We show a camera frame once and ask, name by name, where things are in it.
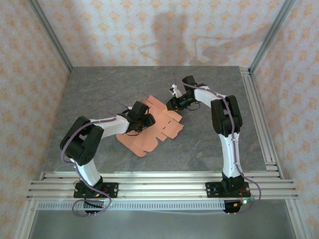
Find wide aluminium mounting beam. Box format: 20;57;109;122
26;171;300;201

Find aluminium frame post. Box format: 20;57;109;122
248;0;297;74
26;0;73;74

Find grey metal sheet panel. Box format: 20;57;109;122
28;210;299;239

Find orange paper box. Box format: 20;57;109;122
116;94;185;158

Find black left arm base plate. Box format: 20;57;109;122
73;182;119;199

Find aluminium table edge rail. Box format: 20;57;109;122
240;66;284;180

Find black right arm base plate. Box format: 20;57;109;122
205;181;250;199

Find black control board with wires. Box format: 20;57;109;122
223;199;253;215
83;200;105;215

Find grey slotted cable duct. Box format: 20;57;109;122
36;201;226;212

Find aluminium frame leg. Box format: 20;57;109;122
285;199;312;239
13;200;38;239

